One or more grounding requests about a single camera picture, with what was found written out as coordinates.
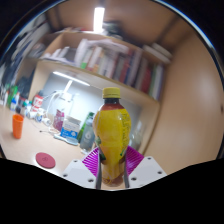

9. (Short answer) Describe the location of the yellow drink bottle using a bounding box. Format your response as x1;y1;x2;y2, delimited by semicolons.
92;87;133;188

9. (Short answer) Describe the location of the pink packet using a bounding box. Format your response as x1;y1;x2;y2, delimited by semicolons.
52;108;65;132

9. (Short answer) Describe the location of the blue and white box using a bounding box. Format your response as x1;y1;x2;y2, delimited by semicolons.
60;115;82;140

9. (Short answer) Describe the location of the white bar desk lamp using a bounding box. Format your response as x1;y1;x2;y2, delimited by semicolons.
52;70;91;101

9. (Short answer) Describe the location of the red round coaster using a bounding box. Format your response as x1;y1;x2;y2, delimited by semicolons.
35;152;57;169

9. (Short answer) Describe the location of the orange plastic cup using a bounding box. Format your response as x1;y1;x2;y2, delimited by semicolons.
12;113;25;140

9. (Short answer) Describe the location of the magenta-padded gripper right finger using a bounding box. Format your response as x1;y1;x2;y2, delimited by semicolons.
123;145;168;189

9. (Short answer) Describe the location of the grey shaker bottle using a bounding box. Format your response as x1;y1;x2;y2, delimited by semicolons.
79;121;97;152

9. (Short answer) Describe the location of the ceiling tube light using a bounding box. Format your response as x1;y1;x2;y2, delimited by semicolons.
92;6;106;34

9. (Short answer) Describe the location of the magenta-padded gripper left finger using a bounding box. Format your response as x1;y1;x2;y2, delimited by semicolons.
62;147;102;190

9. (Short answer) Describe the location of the wooden shelf unit with books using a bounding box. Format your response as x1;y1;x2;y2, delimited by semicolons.
29;29;174;104

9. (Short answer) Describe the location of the red and white canister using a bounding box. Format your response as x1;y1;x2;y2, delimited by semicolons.
32;94;44;113

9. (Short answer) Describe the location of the green canister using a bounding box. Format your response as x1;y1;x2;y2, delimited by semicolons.
7;85;18;108

